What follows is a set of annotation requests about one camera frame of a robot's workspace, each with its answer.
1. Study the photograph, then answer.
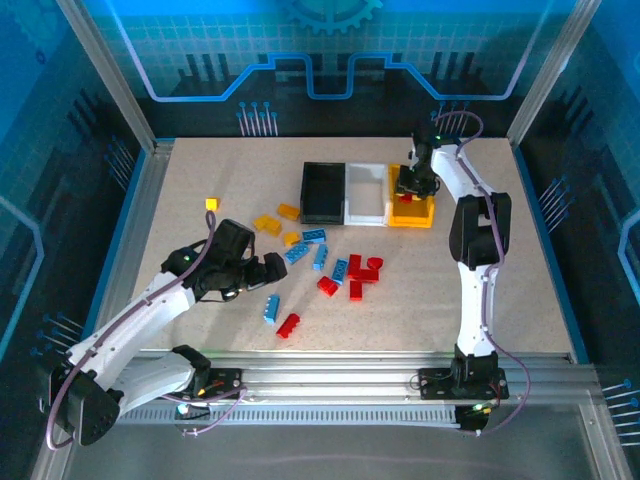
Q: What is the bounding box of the yellow plastic container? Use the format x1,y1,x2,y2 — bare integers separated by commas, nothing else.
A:
387,163,436,230

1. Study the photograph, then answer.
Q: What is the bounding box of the white plastic container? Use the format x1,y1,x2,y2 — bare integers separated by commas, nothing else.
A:
343,162,390,227

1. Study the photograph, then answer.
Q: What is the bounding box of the black plastic container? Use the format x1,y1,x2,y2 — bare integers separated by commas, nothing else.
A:
299,161,347,226

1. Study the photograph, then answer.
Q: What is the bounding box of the blue table side border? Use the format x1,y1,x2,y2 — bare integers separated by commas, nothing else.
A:
74,147,151,361
512,144,590,365

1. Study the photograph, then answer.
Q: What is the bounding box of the black control box with LED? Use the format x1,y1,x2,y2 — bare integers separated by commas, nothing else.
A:
453,402,497,437
173,399,214,437

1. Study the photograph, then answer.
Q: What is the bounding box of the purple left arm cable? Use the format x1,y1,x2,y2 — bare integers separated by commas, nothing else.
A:
44,209,249,437

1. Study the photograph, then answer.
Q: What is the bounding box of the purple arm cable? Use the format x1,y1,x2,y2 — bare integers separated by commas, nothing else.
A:
432,109,532,437
44,209,249,437

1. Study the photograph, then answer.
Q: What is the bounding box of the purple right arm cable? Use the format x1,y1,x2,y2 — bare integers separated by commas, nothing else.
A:
432,109,532,437

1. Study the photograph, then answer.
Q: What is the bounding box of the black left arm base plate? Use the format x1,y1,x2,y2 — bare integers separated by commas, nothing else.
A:
197,367,251,401

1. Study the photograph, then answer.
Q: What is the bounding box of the aluminium side rail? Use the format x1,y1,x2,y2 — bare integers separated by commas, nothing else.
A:
82,139,176,364

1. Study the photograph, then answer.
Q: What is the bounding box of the aluminium frame rail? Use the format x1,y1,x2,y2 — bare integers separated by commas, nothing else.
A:
64,349,601,404

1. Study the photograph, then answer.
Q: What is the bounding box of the grey slotted cable duct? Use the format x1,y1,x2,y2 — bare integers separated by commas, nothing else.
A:
79,405,464,427

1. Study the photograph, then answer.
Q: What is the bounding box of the aluminium frame post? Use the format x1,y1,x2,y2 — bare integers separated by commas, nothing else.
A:
505,0,611,150
53,0,160,154

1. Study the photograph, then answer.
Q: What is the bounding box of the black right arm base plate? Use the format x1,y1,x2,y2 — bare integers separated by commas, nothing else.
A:
417,367,510,401

